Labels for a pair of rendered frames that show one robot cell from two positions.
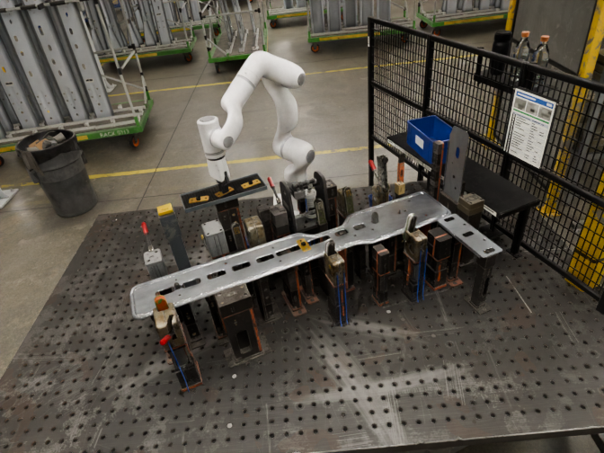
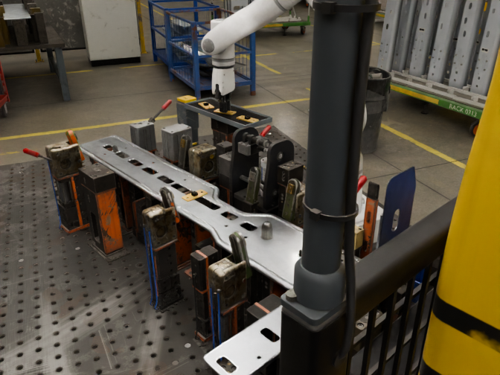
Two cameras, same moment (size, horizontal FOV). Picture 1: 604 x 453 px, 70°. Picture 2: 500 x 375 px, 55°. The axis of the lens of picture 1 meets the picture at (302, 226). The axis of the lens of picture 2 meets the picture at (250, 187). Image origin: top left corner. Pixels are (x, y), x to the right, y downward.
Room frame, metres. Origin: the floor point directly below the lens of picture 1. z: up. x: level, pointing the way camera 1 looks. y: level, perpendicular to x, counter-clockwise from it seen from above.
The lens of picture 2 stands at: (1.01, -1.36, 1.74)
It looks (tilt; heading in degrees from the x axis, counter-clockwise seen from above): 27 degrees down; 66
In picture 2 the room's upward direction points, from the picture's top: straight up
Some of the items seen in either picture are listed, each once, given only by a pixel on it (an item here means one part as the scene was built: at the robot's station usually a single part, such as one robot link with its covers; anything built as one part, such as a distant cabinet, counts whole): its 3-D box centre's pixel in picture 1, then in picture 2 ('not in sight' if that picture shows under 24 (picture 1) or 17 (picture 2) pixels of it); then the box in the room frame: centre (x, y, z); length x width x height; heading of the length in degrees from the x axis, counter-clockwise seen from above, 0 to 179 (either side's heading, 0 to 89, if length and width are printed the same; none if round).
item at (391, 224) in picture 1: (299, 248); (189, 195); (1.40, 0.02, 1.00); 1.38 x 0.22 x 0.02; 108
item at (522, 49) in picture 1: (520, 57); not in sight; (1.86, -1.02, 1.53); 0.06 x 0.06 x 0.20
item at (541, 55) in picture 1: (539, 61); not in sight; (1.76, -1.05, 1.53); 0.06 x 0.06 x 0.20
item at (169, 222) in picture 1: (179, 251); (190, 150); (1.58, 0.57, 0.92); 0.08 x 0.08 x 0.44; 18
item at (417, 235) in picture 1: (413, 265); (228, 318); (1.35, -0.45, 0.87); 0.12 x 0.09 x 0.35; 18
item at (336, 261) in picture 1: (336, 288); (163, 256); (1.27, -0.11, 0.87); 0.12 x 0.09 x 0.35; 18
